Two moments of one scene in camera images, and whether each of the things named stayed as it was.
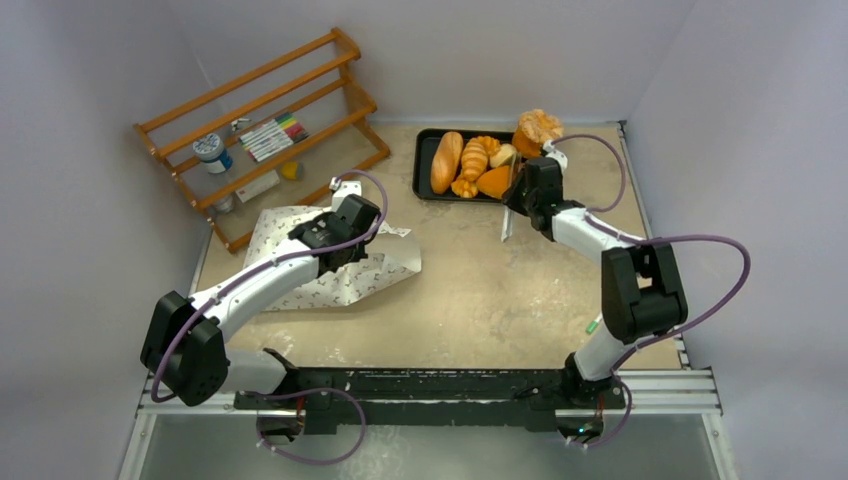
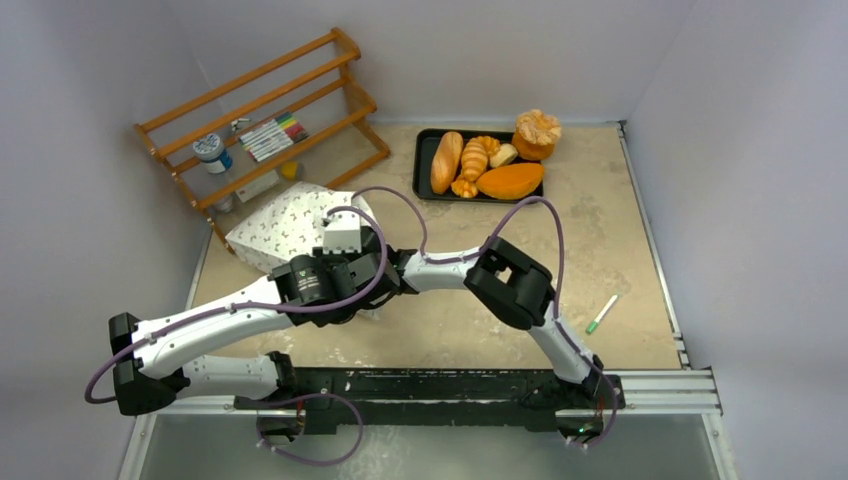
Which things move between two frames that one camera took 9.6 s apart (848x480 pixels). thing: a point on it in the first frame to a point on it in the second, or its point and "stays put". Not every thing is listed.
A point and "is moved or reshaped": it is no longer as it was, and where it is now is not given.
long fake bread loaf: x=446 y=162 stays put
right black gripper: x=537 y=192 to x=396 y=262
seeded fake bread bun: x=503 y=155 stays put
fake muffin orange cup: x=535 y=128 stays put
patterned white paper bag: x=391 y=257 is moved or reshaped
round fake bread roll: x=495 y=182 stays put
